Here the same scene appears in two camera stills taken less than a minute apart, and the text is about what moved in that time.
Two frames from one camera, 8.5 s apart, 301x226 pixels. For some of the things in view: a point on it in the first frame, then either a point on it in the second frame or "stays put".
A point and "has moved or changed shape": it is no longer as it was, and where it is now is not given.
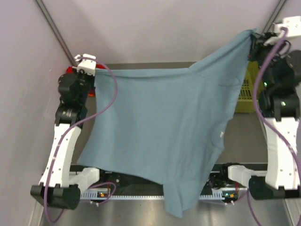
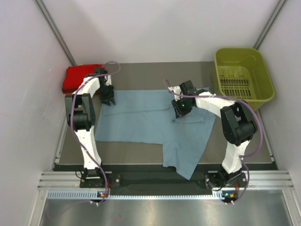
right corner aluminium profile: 274,15 stays put
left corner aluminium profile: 56,32 stays put
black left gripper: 81,73 -> 110,96
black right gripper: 257,44 -> 178,111
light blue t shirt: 168,126 has moved or changed shape
